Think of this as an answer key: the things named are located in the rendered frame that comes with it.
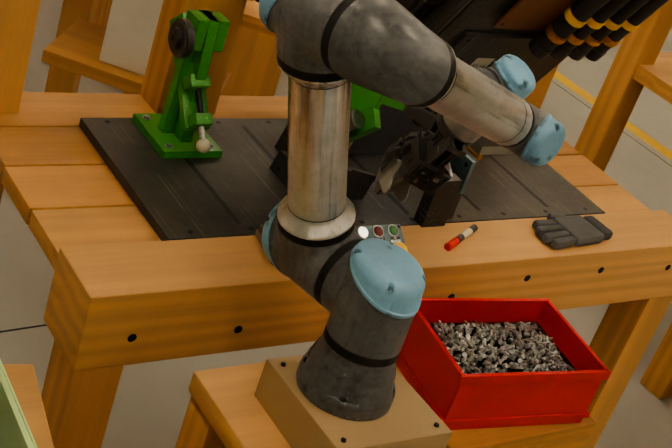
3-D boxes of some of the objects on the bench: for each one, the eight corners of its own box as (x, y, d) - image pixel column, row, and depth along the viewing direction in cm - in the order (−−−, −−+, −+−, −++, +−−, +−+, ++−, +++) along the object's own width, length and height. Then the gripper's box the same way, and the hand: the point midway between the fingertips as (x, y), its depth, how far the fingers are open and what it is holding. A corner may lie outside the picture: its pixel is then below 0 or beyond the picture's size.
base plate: (602, 219, 272) (606, 212, 271) (166, 248, 208) (169, 238, 207) (492, 126, 300) (495, 118, 299) (78, 126, 236) (80, 116, 235)
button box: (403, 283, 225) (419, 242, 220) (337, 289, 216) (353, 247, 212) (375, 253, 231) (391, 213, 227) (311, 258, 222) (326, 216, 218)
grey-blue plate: (454, 221, 245) (478, 162, 239) (446, 221, 244) (470, 162, 237) (428, 195, 251) (450, 137, 245) (420, 196, 250) (443, 137, 244)
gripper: (438, 135, 194) (357, 208, 206) (480, 160, 198) (398, 229, 210) (435, 100, 200) (356, 172, 212) (476, 124, 204) (396, 194, 216)
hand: (381, 185), depth 212 cm, fingers closed
